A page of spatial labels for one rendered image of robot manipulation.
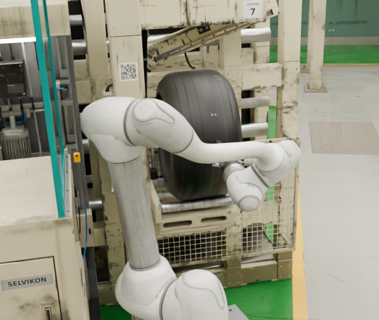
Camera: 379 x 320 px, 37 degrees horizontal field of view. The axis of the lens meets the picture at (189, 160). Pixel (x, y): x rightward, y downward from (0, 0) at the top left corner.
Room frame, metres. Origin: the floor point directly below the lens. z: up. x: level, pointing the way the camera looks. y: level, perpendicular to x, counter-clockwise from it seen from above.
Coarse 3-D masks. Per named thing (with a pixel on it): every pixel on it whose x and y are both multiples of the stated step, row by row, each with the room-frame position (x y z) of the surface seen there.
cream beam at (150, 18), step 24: (144, 0) 2.59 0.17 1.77; (168, 0) 2.61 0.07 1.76; (192, 0) 2.63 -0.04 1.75; (216, 0) 2.65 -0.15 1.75; (240, 0) 2.68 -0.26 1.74; (264, 0) 2.70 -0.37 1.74; (144, 24) 2.59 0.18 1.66; (168, 24) 2.61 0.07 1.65; (192, 24) 2.63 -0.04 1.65; (216, 24) 2.66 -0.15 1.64
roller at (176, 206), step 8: (192, 200) 2.30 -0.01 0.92; (200, 200) 2.30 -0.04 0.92; (208, 200) 2.31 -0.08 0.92; (216, 200) 2.31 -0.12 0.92; (224, 200) 2.31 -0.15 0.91; (168, 208) 2.26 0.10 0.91; (176, 208) 2.27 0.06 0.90; (184, 208) 2.28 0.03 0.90; (192, 208) 2.28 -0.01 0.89; (200, 208) 2.30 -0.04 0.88
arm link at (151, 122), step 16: (128, 112) 1.49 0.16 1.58; (144, 112) 1.43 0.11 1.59; (160, 112) 1.43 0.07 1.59; (176, 112) 1.48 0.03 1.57; (128, 128) 1.47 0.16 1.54; (144, 128) 1.42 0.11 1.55; (160, 128) 1.42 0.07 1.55; (176, 128) 1.45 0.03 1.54; (144, 144) 1.48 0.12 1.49; (160, 144) 1.46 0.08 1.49; (176, 144) 1.47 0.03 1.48
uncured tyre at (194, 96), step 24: (192, 72) 2.44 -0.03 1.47; (216, 72) 2.45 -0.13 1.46; (168, 96) 2.31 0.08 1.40; (192, 96) 2.27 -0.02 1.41; (216, 96) 2.28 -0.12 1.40; (192, 120) 2.20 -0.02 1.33; (216, 120) 2.21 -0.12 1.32; (240, 120) 2.27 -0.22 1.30; (168, 168) 2.57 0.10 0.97; (192, 168) 2.16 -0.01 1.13; (216, 168) 2.18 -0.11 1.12; (192, 192) 2.22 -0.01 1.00; (216, 192) 2.26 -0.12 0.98
